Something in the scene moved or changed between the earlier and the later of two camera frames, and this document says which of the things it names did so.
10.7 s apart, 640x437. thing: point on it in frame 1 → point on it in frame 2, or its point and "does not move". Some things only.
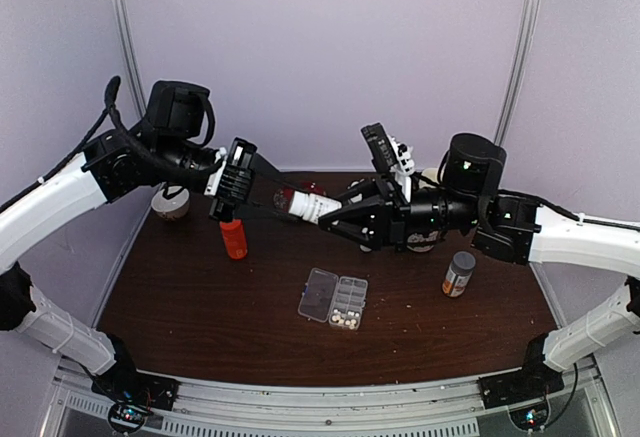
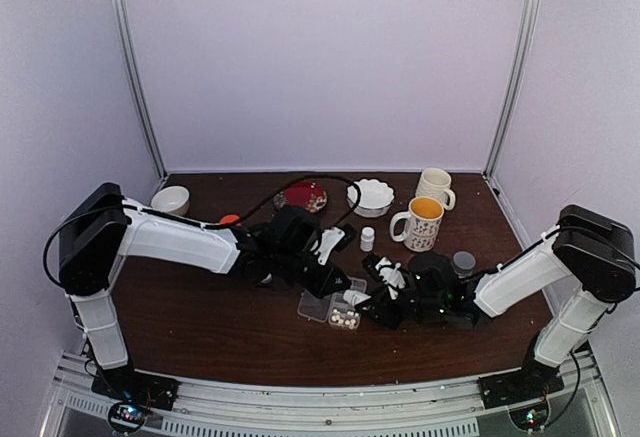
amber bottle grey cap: x=458 y=274 does not move
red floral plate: x=283 y=196 does not move
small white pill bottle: x=311 y=207 → x=354 y=297
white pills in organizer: x=350 y=323 does not move
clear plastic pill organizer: x=339 y=301 does not move
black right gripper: x=387 y=219 → x=386 y=316
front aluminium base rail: x=432 y=409 does not move
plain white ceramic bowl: x=172 y=208 does not move
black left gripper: x=250 y=163 → x=324 y=288
